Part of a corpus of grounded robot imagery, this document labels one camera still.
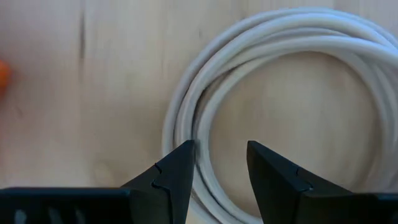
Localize orange plastic basket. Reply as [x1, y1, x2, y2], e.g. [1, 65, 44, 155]
[0, 60, 12, 96]

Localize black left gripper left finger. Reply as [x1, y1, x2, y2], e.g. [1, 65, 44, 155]
[121, 139, 196, 224]

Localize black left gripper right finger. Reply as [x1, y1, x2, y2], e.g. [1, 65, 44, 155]
[247, 140, 351, 224]

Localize white cable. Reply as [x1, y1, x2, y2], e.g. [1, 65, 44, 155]
[161, 6, 398, 224]

